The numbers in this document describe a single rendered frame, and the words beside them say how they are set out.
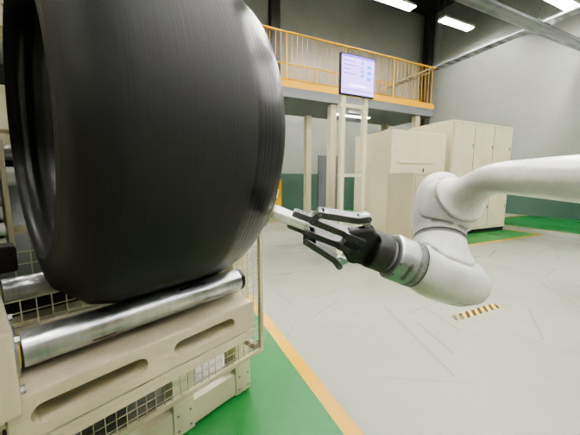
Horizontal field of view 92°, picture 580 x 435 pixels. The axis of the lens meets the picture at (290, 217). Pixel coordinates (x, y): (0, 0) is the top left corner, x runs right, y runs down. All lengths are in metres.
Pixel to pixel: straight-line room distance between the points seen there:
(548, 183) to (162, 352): 0.59
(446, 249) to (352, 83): 4.01
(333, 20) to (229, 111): 12.37
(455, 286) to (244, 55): 0.51
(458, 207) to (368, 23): 13.18
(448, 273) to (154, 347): 0.51
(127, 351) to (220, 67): 0.40
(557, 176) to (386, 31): 13.79
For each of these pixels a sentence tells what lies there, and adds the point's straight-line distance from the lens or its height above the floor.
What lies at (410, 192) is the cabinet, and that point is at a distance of 4.79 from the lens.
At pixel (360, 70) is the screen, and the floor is 2.68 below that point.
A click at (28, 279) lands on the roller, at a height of 0.92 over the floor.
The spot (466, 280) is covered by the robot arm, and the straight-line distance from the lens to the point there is 0.61.
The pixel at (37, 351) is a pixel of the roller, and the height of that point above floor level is 0.90.
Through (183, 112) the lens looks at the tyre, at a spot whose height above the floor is 1.18.
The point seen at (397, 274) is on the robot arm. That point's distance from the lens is 0.56.
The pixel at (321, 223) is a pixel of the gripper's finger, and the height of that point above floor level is 1.03.
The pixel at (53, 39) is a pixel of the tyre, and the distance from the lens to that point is 0.41.
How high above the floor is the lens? 1.10
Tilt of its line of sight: 7 degrees down
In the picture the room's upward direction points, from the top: straight up
